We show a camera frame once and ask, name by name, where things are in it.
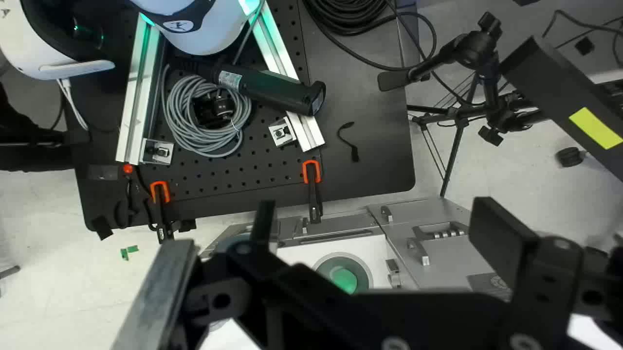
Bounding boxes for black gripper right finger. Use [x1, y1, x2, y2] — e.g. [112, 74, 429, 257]
[466, 194, 623, 350]

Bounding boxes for black beam yellow label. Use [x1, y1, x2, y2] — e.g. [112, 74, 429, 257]
[496, 35, 623, 187]

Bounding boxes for orange black bar clamp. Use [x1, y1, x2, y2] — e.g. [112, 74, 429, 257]
[297, 157, 326, 226]
[143, 177, 180, 245]

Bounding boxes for black coiled cable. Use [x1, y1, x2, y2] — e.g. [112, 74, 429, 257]
[301, 0, 439, 74]

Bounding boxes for small black camera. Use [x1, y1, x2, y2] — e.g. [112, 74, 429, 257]
[192, 89, 237, 126]

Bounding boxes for black perforated breadboard table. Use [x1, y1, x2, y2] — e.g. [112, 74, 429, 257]
[65, 0, 416, 231]

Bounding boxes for grey coiled cable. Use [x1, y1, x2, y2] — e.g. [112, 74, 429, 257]
[159, 72, 252, 161]

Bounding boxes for black cylinder with label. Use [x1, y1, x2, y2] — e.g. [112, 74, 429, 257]
[170, 56, 328, 119]

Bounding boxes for green tape marker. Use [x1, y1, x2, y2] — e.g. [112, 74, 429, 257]
[118, 243, 141, 262]

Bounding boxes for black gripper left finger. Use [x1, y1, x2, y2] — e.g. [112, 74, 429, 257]
[110, 239, 200, 350]

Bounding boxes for black hex key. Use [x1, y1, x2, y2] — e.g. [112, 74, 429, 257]
[334, 119, 361, 163]

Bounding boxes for white toy kitchen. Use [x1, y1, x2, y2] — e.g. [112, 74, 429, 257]
[200, 196, 513, 301]

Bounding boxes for black camera tripod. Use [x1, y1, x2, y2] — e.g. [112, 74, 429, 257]
[375, 10, 542, 198]

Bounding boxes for aluminium rail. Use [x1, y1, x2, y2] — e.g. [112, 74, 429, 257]
[114, 12, 174, 167]
[248, 0, 326, 152]

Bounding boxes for grey toy sink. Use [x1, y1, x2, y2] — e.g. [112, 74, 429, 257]
[311, 251, 375, 296]

